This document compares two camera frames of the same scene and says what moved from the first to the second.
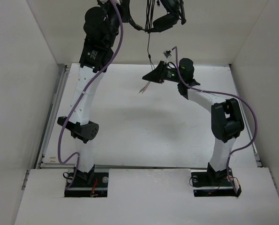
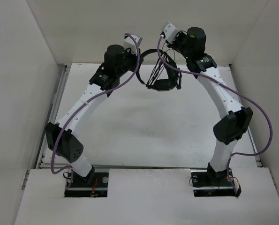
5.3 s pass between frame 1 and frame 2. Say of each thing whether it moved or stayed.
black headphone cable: moved
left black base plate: stayed
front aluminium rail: stayed
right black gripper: moved
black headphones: moved
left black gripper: moved
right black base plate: stayed
